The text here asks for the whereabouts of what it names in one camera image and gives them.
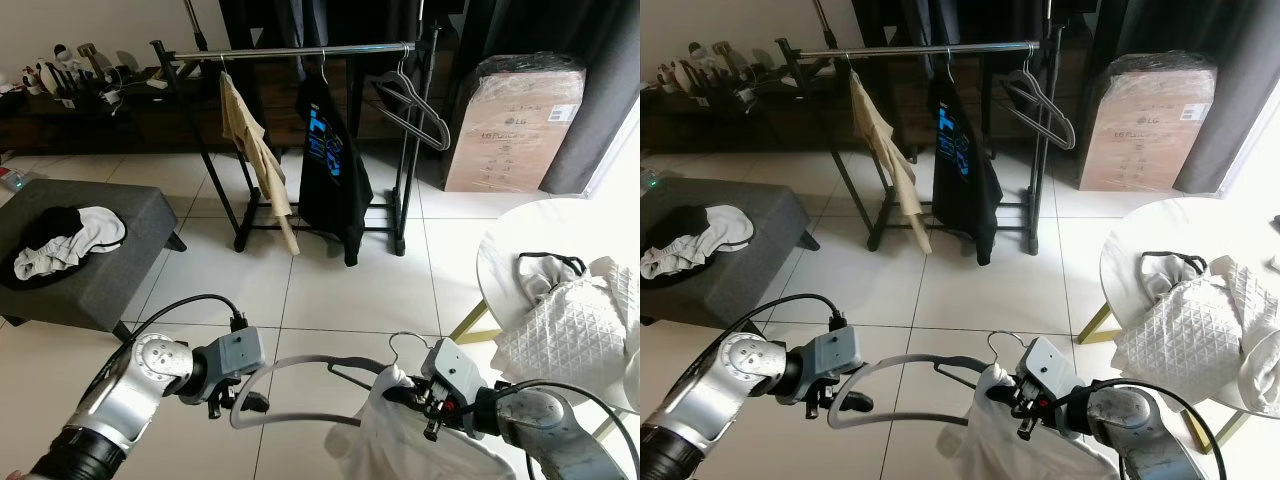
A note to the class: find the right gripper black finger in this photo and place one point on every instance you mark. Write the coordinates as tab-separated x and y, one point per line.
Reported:
397	393
1003	395

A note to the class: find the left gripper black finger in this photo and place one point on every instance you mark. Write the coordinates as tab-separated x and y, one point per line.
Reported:
858	403
257	402

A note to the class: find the plain white garment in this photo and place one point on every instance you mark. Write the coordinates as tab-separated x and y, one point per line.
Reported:
1020	455
420	450

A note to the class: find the light grey plastic hanger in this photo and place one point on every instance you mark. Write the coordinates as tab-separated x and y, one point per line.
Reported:
890	361
290	362

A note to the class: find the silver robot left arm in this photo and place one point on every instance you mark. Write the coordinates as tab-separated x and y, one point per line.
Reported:
110	400
720	400

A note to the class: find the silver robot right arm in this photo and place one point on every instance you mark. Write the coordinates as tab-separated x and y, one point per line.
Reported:
545	430
1130	440

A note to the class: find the dark grey plastic hanger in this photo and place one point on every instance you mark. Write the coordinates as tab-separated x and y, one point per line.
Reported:
1035	115
430	108
410	119
1055	107

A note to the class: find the white quilted cloth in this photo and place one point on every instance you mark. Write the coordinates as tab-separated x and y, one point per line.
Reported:
1180	340
560	340

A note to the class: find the white garment black trim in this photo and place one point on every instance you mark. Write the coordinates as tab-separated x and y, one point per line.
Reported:
1160	275
540	280

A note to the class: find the grey fabric ottoman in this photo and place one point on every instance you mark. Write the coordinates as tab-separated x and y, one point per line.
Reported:
780	230
130	230

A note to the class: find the round white table gold legs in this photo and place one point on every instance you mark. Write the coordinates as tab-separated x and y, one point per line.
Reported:
510	235
1130	240

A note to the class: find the black t-shirt blue print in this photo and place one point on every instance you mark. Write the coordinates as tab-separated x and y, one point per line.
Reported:
335	200
970	210

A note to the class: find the crumpled black garment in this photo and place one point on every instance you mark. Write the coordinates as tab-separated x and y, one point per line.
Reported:
50	228
705	220

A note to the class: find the beige garment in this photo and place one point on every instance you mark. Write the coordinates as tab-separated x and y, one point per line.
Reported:
262	160
890	160

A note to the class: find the small white floor device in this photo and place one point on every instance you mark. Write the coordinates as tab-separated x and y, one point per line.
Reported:
650	182
10	182

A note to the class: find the plastic wrapped cardboard box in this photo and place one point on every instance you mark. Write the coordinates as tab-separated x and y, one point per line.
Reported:
510	130
1145	130

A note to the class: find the dark wooden sideboard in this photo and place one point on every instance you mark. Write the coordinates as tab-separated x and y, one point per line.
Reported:
700	125
60	130

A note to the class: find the slanted chrome pole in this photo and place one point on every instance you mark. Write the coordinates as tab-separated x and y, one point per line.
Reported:
195	25
825	20

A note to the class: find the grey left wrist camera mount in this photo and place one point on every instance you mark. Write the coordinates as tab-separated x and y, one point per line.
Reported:
235	355
830	355

